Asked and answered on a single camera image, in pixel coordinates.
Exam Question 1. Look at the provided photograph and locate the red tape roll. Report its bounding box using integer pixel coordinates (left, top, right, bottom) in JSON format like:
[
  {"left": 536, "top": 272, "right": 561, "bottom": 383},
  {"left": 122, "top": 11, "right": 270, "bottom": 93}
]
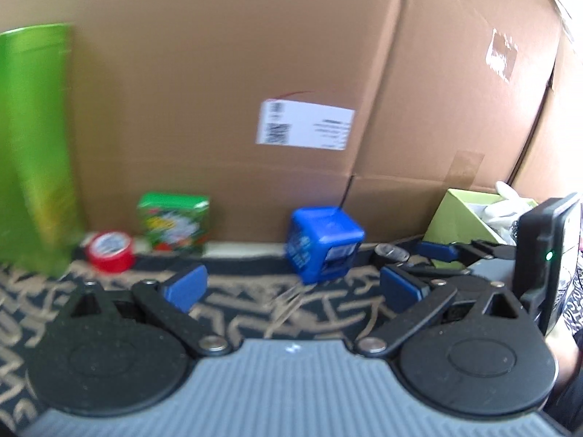
[{"left": 83, "top": 231, "right": 137, "bottom": 274}]

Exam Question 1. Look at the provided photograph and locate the white shipping label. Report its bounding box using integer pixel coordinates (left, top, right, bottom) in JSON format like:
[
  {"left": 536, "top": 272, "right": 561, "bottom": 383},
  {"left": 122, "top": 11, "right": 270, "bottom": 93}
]
[{"left": 255, "top": 99, "right": 355, "bottom": 151}]

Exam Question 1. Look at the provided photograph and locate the small green printed box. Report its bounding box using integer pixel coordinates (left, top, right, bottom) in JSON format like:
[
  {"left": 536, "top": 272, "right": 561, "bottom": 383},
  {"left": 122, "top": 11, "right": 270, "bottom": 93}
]
[{"left": 136, "top": 190, "right": 211, "bottom": 254}]

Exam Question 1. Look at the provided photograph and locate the white glove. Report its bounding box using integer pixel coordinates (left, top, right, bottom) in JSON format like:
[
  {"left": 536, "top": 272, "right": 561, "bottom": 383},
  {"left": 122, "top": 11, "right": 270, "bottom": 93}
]
[{"left": 482, "top": 181, "right": 539, "bottom": 234}]

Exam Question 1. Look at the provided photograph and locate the blue cube box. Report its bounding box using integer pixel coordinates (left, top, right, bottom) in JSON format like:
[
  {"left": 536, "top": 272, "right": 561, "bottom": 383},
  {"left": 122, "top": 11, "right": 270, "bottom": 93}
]
[{"left": 284, "top": 206, "right": 366, "bottom": 286}]

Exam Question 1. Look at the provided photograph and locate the black white patterned cloth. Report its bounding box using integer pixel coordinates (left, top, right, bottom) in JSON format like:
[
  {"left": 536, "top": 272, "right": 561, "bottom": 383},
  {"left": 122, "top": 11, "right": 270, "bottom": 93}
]
[{"left": 564, "top": 255, "right": 583, "bottom": 343}]

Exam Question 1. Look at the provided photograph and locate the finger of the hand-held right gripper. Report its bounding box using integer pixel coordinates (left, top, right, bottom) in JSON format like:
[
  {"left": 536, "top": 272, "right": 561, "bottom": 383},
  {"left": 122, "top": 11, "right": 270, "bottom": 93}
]
[
  {"left": 373, "top": 243, "right": 475, "bottom": 279},
  {"left": 416, "top": 238, "right": 519, "bottom": 263}
]

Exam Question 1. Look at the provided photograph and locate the person's right forearm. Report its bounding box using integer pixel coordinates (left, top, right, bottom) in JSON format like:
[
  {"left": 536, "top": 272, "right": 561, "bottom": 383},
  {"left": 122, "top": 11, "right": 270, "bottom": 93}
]
[{"left": 544, "top": 328, "right": 583, "bottom": 425}]

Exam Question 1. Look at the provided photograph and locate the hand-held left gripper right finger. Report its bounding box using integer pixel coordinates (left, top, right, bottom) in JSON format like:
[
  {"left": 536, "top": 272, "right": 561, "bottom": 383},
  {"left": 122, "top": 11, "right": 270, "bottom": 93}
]
[{"left": 356, "top": 264, "right": 535, "bottom": 358}]

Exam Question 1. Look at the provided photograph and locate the large cardboard box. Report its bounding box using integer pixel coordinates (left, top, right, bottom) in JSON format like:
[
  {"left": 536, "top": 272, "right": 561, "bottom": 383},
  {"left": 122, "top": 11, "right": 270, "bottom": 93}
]
[{"left": 0, "top": 0, "right": 583, "bottom": 247}]

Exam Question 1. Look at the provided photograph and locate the light green open box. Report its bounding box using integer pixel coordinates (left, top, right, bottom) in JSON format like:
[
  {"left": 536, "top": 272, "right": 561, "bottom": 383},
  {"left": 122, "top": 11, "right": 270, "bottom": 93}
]
[{"left": 423, "top": 188, "right": 521, "bottom": 247}]

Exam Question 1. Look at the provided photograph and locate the black tan lettered mat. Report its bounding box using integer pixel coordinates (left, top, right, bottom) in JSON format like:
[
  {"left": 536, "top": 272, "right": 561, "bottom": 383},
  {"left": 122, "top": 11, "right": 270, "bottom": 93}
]
[{"left": 0, "top": 241, "right": 517, "bottom": 431}]

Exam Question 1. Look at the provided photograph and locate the large green gift box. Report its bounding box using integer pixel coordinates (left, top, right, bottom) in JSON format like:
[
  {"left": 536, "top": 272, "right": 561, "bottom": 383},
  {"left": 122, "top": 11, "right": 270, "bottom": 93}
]
[{"left": 0, "top": 23, "right": 88, "bottom": 279}]

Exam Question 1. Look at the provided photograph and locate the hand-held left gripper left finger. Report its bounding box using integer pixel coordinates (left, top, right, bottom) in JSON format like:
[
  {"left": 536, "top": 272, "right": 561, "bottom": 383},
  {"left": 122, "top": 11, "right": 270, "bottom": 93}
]
[{"left": 55, "top": 263, "right": 233, "bottom": 358}]

